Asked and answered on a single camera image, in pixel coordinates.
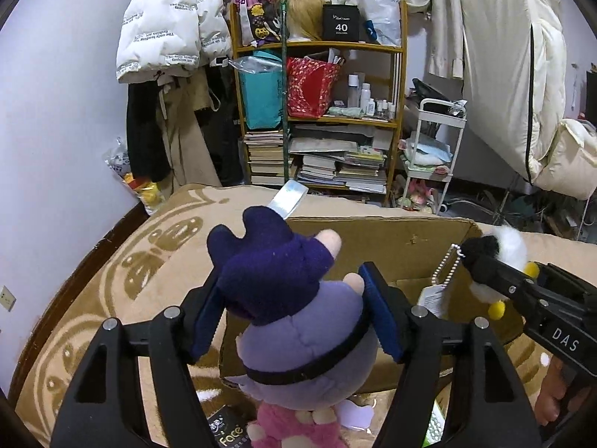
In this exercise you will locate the black cosmetics box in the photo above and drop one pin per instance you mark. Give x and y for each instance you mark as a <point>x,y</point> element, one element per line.
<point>341,22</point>

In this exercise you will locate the red patterned gift bag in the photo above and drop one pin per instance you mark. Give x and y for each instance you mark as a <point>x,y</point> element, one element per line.
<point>310,88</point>

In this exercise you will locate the purple hat plush doll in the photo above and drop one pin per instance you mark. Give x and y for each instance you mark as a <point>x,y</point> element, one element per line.
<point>284,317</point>

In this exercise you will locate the cardboard box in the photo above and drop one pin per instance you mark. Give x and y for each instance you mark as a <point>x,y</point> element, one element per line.
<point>410,247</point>

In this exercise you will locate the green white packet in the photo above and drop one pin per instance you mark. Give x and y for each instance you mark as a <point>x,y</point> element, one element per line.
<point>437,422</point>

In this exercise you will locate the cream pillow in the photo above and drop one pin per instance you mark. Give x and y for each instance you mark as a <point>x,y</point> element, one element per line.
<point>571,158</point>

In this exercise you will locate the clear plastic bag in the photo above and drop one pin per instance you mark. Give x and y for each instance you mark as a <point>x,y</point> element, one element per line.
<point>381,9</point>

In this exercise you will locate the white puffer jacket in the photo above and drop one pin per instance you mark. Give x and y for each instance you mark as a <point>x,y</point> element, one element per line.
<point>172,18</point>

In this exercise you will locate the black hanging bag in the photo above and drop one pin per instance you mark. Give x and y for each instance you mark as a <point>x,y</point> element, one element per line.
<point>226,121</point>

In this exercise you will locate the black printed packet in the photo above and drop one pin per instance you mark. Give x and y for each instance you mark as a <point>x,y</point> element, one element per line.
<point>228,429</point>

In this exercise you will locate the stack of brown books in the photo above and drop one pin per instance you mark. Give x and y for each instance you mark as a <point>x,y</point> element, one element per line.
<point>266,158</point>

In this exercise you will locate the black hanging garment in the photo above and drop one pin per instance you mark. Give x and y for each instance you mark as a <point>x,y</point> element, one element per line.
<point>144,126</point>

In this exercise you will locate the beige hanging trousers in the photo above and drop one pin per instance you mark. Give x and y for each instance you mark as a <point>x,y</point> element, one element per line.
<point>184,135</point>

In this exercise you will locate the green pole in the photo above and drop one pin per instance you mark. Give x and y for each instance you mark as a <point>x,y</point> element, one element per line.
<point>284,102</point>

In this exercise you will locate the teal shopping bag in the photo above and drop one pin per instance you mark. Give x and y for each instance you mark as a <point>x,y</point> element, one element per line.
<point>262,98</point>

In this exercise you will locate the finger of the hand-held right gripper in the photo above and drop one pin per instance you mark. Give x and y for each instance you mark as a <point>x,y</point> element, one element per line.
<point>496,277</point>

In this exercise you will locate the blonde wig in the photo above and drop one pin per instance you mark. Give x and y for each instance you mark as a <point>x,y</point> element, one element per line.
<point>304,14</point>

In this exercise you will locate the pile of books and magazines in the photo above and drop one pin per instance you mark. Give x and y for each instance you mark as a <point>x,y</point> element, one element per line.
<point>345,163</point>

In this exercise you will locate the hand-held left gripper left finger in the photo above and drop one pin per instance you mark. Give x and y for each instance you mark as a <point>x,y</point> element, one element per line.
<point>204,324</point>

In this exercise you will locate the wooden bookshelf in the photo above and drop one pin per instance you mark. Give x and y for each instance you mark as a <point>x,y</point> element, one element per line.
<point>322,121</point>

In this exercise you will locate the wall socket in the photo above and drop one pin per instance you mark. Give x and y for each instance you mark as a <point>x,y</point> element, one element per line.
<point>6,297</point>

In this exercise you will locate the white rolling cart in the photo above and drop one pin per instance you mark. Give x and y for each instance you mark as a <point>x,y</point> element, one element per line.
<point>433,149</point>

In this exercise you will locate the crumpled printed plastic bag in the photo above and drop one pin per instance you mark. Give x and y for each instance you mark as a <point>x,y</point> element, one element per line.
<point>117,161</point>

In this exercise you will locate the white folded duvet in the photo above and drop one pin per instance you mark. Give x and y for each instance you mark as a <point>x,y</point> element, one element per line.
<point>508,74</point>

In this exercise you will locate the person's right hand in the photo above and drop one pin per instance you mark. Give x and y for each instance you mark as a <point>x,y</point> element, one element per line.
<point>555,392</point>

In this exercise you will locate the black pink printed tote bag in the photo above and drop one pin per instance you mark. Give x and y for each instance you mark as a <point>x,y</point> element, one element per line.
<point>260,9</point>

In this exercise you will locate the group of white cosmetic bottles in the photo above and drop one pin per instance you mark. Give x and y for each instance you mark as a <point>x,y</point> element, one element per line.
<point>371,100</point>

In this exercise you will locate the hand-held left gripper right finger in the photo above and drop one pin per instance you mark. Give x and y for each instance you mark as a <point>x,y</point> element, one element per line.
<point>383,310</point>

